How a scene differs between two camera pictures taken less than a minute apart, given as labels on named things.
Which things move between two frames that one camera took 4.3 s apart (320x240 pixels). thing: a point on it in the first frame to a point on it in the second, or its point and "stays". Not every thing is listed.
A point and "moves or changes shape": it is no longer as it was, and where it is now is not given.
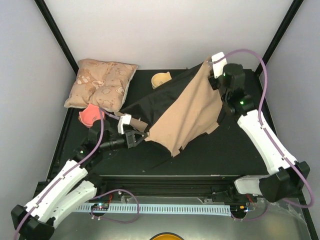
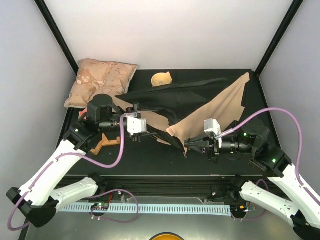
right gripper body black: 211,80 to 211,145
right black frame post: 279,33 stays
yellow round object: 166,236 stays
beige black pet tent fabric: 181,111 moves or changes shape
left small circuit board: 100,206 stays
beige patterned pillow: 103,83 stays
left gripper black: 130,138 to 137,136
